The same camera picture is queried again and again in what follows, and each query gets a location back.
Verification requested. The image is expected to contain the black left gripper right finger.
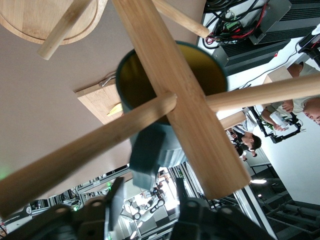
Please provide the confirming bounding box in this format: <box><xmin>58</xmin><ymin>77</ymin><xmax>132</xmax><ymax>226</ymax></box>
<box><xmin>172</xmin><ymin>176</ymin><xmax>277</xmax><ymax>240</ymax></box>

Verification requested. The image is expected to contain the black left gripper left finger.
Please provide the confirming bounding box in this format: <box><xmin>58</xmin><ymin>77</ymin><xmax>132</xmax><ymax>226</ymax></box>
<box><xmin>0</xmin><ymin>176</ymin><xmax>126</xmax><ymax>240</ymax></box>

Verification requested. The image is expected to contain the dark green mug yellow inside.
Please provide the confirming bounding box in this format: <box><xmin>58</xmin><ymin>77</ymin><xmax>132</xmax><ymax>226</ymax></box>
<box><xmin>115</xmin><ymin>41</ymin><xmax>229</xmax><ymax>191</ymax></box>

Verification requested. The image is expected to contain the wooden mug rack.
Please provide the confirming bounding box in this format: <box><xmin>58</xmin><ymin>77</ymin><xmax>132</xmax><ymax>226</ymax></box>
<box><xmin>0</xmin><ymin>0</ymin><xmax>320</xmax><ymax>218</ymax></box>

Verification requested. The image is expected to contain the person with black hair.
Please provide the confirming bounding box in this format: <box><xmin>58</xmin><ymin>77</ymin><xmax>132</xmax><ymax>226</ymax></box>
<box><xmin>224</xmin><ymin>119</ymin><xmax>263</xmax><ymax>161</ymax></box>

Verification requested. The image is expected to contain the white drink can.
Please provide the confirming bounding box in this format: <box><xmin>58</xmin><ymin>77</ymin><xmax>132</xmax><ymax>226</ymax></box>
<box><xmin>271</xmin><ymin>111</ymin><xmax>288</xmax><ymax>132</ymax></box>

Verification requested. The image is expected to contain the person in white shirt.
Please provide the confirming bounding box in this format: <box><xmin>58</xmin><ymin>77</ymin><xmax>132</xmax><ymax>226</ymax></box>
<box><xmin>259</xmin><ymin>96</ymin><xmax>320</xmax><ymax>133</ymax></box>

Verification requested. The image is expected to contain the brown cardboard box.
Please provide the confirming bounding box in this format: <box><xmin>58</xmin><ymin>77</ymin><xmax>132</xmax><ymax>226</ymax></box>
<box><xmin>262</xmin><ymin>63</ymin><xmax>317</xmax><ymax>85</ymax></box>

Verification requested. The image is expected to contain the large black ribbed power supply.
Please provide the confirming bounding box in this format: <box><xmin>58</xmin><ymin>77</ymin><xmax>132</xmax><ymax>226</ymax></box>
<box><xmin>212</xmin><ymin>38</ymin><xmax>292</xmax><ymax>69</ymax></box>

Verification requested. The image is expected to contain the small black ribbed power supply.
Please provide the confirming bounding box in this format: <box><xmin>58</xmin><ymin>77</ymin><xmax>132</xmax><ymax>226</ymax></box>
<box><xmin>249</xmin><ymin>0</ymin><xmax>293</xmax><ymax>46</ymax></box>

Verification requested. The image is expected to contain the black camera rig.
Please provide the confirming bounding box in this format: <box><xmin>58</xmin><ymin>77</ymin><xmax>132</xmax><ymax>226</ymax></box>
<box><xmin>249</xmin><ymin>107</ymin><xmax>305</xmax><ymax>145</ymax></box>

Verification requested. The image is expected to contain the red and black wire bundle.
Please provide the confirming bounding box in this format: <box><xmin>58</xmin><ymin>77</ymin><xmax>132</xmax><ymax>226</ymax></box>
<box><xmin>202</xmin><ymin>0</ymin><xmax>267</xmax><ymax>50</ymax></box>

